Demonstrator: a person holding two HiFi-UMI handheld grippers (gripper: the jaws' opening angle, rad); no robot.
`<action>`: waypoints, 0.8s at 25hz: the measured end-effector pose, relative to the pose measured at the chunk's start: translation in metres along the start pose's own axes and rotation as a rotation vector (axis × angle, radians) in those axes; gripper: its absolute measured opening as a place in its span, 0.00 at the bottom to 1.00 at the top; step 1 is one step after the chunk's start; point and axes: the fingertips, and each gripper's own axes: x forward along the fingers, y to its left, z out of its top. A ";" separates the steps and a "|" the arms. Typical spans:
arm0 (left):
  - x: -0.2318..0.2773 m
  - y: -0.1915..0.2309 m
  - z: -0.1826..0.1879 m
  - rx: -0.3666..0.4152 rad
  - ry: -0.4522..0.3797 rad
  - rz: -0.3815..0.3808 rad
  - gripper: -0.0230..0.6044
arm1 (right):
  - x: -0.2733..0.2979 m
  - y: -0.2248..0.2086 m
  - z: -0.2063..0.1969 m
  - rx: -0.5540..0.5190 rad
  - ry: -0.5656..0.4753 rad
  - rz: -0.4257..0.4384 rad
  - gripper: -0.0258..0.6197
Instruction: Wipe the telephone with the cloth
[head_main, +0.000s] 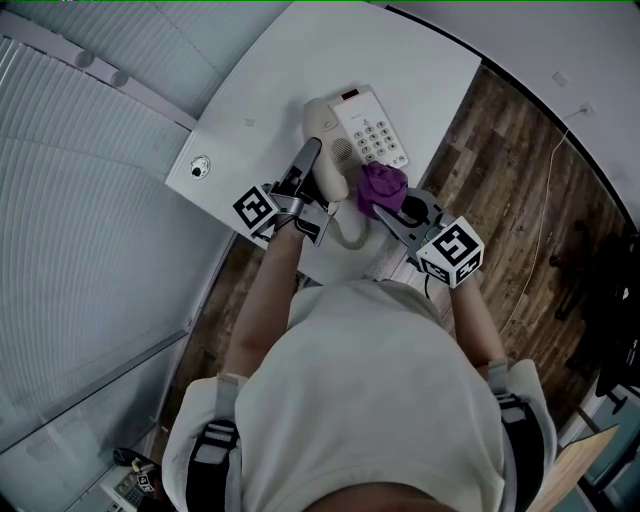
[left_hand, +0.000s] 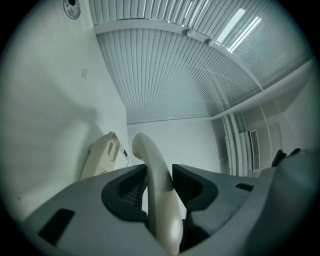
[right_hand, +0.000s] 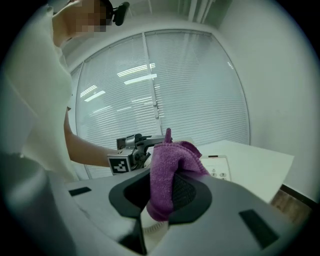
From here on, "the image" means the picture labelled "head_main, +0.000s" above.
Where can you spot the person's left forearm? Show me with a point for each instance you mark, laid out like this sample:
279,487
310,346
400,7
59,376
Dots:
265,310

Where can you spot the round grey window knob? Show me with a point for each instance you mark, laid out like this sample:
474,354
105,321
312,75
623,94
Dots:
120,77
84,58

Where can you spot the white telephone handset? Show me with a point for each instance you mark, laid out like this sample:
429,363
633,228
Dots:
327,150

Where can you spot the white wall socket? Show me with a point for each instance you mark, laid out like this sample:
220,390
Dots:
584,110

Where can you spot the purple cloth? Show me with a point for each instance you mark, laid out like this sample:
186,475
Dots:
382,187

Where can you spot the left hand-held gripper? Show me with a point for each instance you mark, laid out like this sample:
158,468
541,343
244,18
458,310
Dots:
295,215

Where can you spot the wooden table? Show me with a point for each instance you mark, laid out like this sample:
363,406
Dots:
585,465

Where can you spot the blank white wall plate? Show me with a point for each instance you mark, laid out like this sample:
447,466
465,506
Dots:
560,79

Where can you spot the black office chair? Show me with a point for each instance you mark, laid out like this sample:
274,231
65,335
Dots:
610,310

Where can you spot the white window blind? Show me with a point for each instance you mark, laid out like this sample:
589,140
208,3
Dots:
170,50
85,250

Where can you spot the person's white shirt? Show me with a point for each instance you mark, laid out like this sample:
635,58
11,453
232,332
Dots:
370,400

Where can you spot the person's right forearm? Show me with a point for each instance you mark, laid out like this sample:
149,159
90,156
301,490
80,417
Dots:
475,325

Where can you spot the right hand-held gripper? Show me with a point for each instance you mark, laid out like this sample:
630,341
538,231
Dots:
450,250

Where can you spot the white desk telephone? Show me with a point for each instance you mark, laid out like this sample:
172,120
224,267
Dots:
372,130

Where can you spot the white keypad device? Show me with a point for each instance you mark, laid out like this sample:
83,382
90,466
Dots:
125,492

